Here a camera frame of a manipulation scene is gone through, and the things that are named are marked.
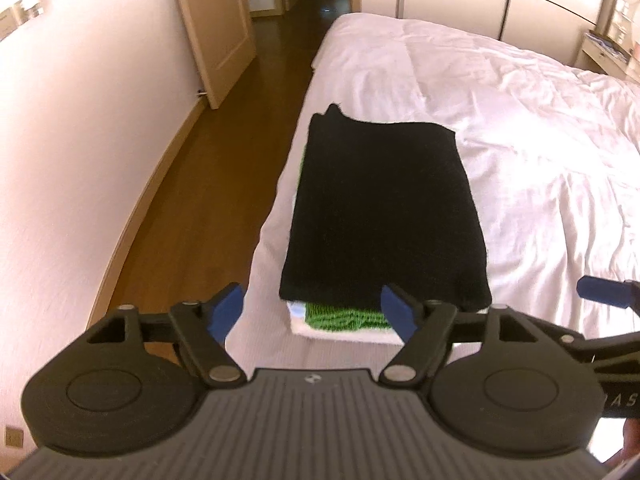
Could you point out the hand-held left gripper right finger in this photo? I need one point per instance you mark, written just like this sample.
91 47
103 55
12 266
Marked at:
400 310

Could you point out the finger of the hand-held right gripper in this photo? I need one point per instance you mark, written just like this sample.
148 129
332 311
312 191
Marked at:
600 288
605 346

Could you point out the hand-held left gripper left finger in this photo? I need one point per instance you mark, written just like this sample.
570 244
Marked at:
225 310

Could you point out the black knit garment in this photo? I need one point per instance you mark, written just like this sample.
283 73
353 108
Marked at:
380 210

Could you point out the person's right hand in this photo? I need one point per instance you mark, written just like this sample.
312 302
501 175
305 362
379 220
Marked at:
631 440

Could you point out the cream folded garment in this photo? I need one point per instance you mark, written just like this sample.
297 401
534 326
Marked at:
350 337

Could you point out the green folded knit garment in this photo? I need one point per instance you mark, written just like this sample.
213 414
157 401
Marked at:
340 317

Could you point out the light blue folded garment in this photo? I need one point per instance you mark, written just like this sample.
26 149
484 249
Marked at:
297 310

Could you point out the pale bed duvet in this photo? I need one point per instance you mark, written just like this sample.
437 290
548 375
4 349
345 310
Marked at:
525 135

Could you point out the cream bedside shelf unit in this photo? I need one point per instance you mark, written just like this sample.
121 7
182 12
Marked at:
595 55

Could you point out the blue patterned papers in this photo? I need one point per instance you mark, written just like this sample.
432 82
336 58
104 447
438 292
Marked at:
607 45

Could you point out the wooden room door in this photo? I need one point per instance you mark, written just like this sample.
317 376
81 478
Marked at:
215 25

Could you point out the brass wall switch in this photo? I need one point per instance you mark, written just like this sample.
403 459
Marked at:
14 436

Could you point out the wall picture frame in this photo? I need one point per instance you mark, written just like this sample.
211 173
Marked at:
10 24
32 9

